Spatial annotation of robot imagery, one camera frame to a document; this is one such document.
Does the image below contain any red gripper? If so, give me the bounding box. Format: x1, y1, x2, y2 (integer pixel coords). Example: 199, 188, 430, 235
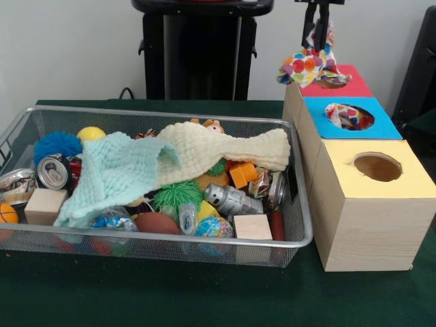
294, 0, 345, 52

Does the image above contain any polka dot cloth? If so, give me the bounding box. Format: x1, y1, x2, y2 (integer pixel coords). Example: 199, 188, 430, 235
324, 104, 375, 131
276, 22, 354, 89

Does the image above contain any mint green waffle cloth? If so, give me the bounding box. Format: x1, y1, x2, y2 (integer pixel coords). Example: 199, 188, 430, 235
53, 131, 181, 228

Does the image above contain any wooden box with three holes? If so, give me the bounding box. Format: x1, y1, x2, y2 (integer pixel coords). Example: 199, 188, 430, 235
282, 64, 436, 273

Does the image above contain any silver mesh bin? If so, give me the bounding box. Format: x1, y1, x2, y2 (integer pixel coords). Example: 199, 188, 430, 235
0, 105, 314, 270

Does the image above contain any black chair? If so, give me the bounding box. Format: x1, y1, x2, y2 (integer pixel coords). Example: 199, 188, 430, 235
391, 5, 436, 137

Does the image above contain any cream waffle cloth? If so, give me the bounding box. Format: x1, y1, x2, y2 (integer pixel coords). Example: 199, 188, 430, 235
155, 123, 291, 190

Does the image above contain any orange plastic block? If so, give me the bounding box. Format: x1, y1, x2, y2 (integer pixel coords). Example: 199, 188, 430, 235
230, 161, 259, 189

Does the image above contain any silver toy robot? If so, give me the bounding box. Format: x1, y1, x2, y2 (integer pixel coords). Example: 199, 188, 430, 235
204, 183, 264, 215

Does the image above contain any plain wooden cube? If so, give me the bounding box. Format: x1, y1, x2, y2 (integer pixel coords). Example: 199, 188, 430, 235
24, 188, 69, 226
233, 213, 273, 240

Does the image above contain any green spiky ball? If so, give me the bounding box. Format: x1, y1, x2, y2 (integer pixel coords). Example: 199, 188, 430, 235
153, 179, 204, 219

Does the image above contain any globe print ball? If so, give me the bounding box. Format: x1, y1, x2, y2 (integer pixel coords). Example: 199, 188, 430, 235
196, 215, 235, 238

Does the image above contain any yellow ball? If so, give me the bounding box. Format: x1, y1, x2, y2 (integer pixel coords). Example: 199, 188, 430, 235
76, 126, 107, 142

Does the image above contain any brown toy football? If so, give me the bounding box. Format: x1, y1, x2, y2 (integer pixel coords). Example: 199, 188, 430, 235
135, 213, 181, 236

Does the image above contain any blue spiky ball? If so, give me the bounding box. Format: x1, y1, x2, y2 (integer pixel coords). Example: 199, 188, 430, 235
33, 131, 84, 168

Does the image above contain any dark green tablecloth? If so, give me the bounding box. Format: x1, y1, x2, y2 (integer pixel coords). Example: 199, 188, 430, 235
0, 98, 436, 327

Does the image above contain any black and silver soda can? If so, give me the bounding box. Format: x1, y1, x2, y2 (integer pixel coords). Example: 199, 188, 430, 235
36, 153, 74, 190

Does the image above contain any orange toy basketball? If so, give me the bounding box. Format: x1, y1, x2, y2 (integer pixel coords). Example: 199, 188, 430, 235
0, 202, 20, 225

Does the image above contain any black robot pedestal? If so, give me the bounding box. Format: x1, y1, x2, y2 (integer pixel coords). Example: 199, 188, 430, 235
131, 0, 275, 101

